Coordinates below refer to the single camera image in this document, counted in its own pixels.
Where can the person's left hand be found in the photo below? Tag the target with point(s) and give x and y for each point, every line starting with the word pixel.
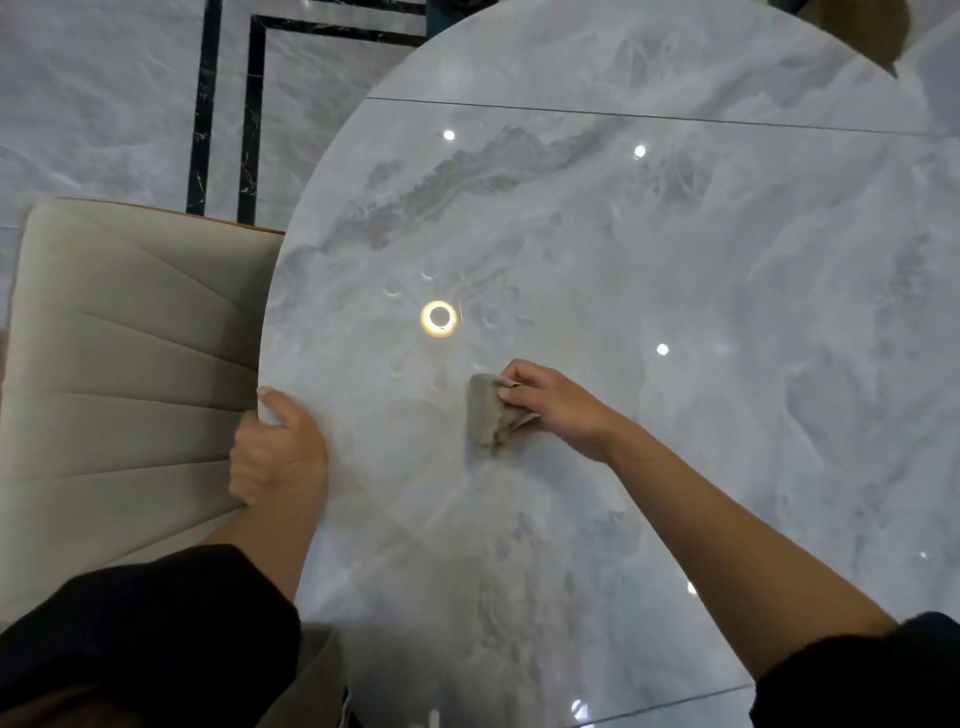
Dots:
pixel 281 465

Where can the person's right hand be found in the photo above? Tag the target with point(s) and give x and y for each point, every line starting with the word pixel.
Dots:
pixel 562 409

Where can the grey cleaning cloth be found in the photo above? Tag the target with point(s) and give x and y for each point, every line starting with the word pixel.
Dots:
pixel 484 412

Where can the cream orange chair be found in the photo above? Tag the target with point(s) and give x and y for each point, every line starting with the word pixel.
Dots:
pixel 127 375

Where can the person's right forearm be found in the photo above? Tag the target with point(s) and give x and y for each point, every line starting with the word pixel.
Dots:
pixel 735 555

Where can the person's left forearm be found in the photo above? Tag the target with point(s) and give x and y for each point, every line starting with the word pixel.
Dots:
pixel 270 547

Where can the grey marble dining table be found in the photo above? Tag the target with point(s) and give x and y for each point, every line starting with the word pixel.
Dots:
pixel 675 262

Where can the person's black shirt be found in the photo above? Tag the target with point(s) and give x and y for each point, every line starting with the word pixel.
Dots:
pixel 150 630

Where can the person's brown vest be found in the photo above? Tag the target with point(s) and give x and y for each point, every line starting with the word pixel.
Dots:
pixel 307 682

